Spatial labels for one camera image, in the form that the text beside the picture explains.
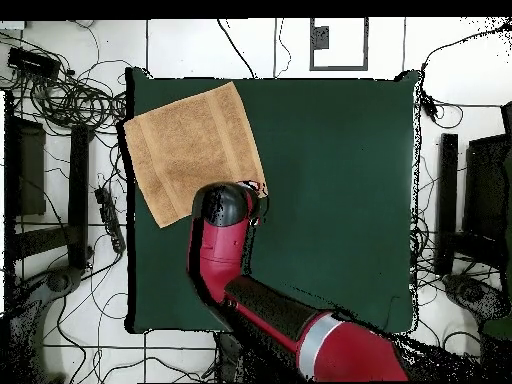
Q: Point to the black stand base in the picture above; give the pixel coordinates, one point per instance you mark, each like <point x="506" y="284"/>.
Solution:
<point x="476" y="296"/>
<point x="56" y="280"/>

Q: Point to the black power strip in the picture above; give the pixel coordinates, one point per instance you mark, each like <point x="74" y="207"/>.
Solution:
<point x="110" y="220"/>

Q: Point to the tan terry towel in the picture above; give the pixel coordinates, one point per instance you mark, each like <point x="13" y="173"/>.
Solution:
<point x="188" y="148"/>

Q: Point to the flat black box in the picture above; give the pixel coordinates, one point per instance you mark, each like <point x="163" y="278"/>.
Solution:
<point x="34" y="64"/>

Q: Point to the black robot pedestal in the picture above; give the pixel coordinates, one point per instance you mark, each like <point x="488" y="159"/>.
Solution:
<point x="228" y="358"/>

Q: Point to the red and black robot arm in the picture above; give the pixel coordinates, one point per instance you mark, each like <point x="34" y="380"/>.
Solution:
<point x="224" y="256"/>

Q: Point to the dark green table cloth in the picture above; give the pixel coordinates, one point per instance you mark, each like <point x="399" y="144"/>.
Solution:
<point x="340" y="180"/>

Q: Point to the black plug adapter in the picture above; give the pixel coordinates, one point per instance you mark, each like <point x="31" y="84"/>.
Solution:
<point x="428" y="106"/>

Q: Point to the black metal frame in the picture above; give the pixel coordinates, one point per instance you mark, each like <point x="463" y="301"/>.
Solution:
<point x="448" y="200"/>
<point x="78" y="192"/>

